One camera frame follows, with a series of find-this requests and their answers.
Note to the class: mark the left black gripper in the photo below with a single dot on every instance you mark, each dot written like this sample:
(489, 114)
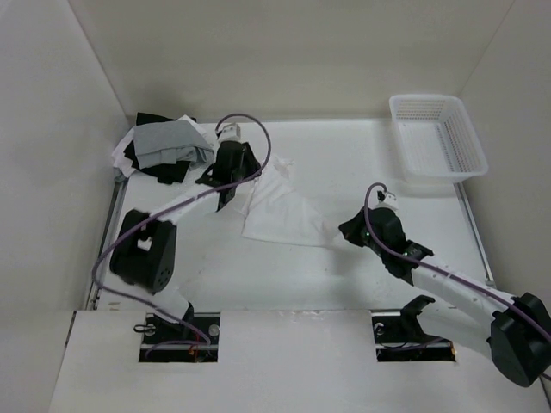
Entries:
(253, 167)

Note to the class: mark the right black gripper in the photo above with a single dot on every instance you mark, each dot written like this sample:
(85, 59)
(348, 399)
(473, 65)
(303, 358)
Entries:
(349, 230)

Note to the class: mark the white tank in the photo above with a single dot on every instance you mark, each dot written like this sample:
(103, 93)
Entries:
(123, 168)
(276, 212)

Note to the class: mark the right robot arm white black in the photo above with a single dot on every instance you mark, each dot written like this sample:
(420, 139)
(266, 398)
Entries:
(513, 332)

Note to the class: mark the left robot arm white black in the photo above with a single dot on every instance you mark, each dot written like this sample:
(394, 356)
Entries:
(146, 259)

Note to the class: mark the grey folded tank top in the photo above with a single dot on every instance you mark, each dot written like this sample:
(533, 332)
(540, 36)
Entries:
(169, 143)

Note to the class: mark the black folded tank top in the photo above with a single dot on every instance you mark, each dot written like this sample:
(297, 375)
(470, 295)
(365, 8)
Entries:
(164, 173)

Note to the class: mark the white folded tank top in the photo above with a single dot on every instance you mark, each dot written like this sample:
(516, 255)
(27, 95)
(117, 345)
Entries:
(123, 168)

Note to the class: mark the white plastic mesh basket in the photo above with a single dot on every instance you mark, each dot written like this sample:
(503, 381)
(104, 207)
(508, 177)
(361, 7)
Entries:
(435, 139)

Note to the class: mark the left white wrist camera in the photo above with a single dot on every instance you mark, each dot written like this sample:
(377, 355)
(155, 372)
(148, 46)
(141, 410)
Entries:
(229, 133)

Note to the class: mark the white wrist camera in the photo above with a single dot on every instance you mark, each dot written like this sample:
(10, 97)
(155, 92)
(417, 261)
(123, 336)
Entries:
(387, 200)
(229, 133)

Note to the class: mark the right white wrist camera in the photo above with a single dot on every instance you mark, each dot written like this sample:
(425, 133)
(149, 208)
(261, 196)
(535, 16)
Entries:
(387, 200)

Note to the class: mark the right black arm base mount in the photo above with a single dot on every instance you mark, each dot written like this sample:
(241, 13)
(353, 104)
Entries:
(399, 336)

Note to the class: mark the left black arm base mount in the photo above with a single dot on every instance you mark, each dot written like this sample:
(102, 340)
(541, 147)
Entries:
(166, 342)

